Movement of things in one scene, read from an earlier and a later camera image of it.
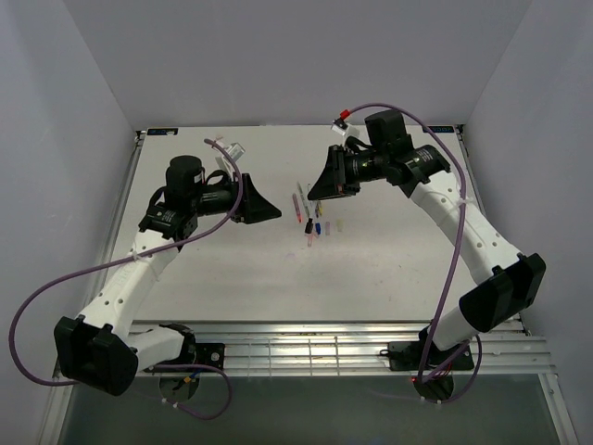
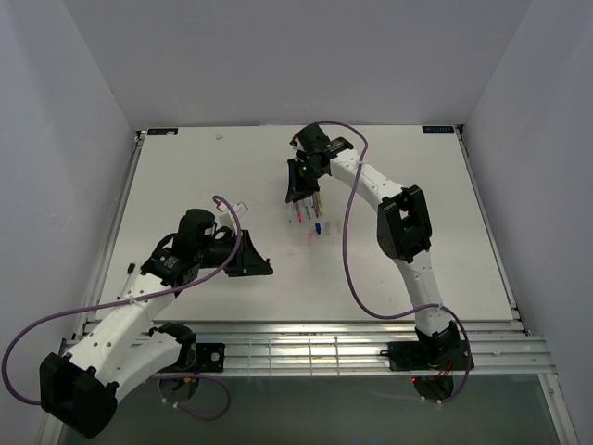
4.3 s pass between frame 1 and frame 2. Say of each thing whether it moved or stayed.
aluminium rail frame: stayed
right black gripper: moved
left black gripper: moved
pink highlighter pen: stayed
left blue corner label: stayed
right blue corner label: stayed
